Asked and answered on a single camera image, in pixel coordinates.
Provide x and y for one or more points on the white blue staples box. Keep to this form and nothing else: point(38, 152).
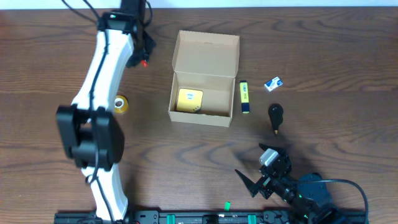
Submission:
point(273, 84)

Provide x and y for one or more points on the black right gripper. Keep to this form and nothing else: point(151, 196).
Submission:
point(267, 179)

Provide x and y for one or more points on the yellow blue highlighter pen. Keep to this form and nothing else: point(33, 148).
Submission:
point(244, 96)

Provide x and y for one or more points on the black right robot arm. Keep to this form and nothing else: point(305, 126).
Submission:
point(310, 201)

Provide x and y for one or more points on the open cardboard box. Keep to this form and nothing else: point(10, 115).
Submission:
point(208, 62)

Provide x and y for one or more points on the small green clip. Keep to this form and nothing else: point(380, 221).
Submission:
point(227, 206)

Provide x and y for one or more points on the red black stapler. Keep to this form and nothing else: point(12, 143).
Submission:
point(144, 63)

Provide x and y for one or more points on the yellow adhesive tape roll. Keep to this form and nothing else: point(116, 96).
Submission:
point(121, 104)

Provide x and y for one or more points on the yellow sticky note pad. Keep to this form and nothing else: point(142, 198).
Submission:
point(189, 100)

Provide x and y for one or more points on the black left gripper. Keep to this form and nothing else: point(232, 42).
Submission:
point(142, 50)

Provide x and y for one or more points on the black mounting rail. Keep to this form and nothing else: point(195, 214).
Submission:
point(155, 217)

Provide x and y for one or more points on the black correction tape dispenser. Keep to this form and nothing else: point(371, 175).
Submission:
point(276, 112)

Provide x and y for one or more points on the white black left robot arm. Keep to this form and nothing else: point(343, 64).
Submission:
point(90, 133)

